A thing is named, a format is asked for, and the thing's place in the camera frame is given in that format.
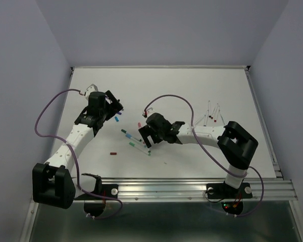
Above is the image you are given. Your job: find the aluminium rail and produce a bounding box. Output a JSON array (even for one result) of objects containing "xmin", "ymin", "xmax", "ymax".
[
  {"xmin": 102, "ymin": 178, "xmax": 298, "ymax": 203},
  {"xmin": 244, "ymin": 66, "xmax": 284, "ymax": 179}
]

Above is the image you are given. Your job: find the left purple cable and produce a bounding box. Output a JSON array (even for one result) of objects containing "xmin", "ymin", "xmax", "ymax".
[{"xmin": 34, "ymin": 88, "xmax": 123, "ymax": 220}]

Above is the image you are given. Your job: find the aluminium front rail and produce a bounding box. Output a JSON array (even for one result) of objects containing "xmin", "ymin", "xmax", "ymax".
[{"xmin": 102, "ymin": 178, "xmax": 298, "ymax": 203}]

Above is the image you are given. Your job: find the aluminium right side rail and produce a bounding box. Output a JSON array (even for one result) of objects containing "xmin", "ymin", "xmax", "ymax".
[{"xmin": 244, "ymin": 66, "xmax": 284, "ymax": 179}]

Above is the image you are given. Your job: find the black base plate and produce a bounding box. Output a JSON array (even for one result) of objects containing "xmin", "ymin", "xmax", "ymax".
[
  {"xmin": 74, "ymin": 184, "xmax": 122, "ymax": 219},
  {"xmin": 204, "ymin": 183, "xmax": 253, "ymax": 216}
]

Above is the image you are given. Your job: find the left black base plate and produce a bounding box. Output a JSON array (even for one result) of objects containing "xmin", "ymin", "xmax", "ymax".
[{"xmin": 74, "ymin": 184, "xmax": 122, "ymax": 219}]

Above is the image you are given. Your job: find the dark green cap marker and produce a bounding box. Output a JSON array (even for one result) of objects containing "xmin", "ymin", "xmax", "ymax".
[{"xmin": 121, "ymin": 129, "xmax": 142, "ymax": 142}]

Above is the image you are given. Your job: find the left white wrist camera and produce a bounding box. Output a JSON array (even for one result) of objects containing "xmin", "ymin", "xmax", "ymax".
[{"xmin": 84, "ymin": 84, "xmax": 98, "ymax": 99}]

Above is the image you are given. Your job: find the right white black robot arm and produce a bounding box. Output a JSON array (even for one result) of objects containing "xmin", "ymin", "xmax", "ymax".
[{"xmin": 138, "ymin": 113, "xmax": 258, "ymax": 197}]

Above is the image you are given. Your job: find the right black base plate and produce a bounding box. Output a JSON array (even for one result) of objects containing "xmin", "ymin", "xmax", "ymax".
[{"xmin": 204, "ymin": 183, "xmax": 253, "ymax": 216}]

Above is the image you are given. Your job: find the teal green cap marker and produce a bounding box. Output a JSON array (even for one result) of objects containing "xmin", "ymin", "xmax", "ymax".
[{"xmin": 129, "ymin": 142, "xmax": 151, "ymax": 156}]

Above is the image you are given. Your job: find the purple cap marker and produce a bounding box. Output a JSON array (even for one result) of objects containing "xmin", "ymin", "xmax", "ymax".
[{"xmin": 203, "ymin": 110, "xmax": 210, "ymax": 127}]

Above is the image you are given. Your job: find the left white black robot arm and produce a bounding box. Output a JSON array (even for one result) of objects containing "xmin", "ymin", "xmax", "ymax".
[{"xmin": 32, "ymin": 85, "xmax": 123, "ymax": 209}]

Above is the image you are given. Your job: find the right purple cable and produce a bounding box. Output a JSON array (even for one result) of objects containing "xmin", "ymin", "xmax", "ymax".
[{"xmin": 144, "ymin": 94, "xmax": 265, "ymax": 219}]

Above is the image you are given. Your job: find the purple cable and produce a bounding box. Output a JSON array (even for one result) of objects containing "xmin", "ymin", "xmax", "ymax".
[
  {"xmin": 34, "ymin": 88, "xmax": 123, "ymax": 220},
  {"xmin": 144, "ymin": 94, "xmax": 265, "ymax": 219}
]

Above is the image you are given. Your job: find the grey cap marker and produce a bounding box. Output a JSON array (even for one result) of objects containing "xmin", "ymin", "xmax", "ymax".
[{"xmin": 217, "ymin": 105, "xmax": 225, "ymax": 124}]

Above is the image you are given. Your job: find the light blue cap marker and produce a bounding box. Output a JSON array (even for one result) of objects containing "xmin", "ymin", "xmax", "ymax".
[{"xmin": 125, "ymin": 134, "xmax": 147, "ymax": 148}]

